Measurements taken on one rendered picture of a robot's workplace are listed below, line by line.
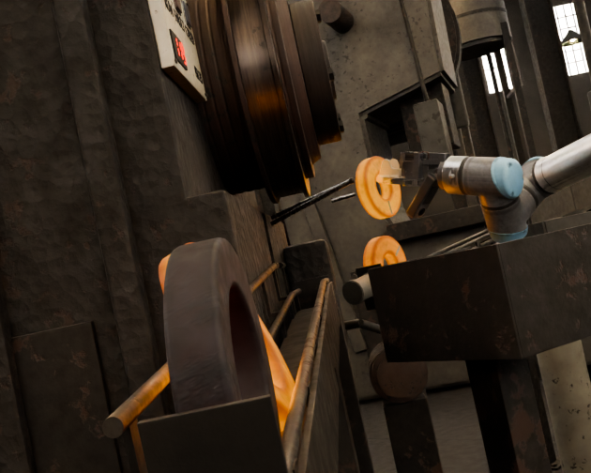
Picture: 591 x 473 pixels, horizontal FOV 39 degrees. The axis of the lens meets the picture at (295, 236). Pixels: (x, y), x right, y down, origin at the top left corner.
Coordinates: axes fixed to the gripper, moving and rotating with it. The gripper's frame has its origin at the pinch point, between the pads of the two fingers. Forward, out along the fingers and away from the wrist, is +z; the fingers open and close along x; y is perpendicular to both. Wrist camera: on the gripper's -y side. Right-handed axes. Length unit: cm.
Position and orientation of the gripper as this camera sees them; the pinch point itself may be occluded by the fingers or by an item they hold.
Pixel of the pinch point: (377, 179)
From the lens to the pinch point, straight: 210.7
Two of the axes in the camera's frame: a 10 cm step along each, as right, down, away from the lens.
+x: -6.2, 0.9, -7.8
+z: -7.8, -0.9, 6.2
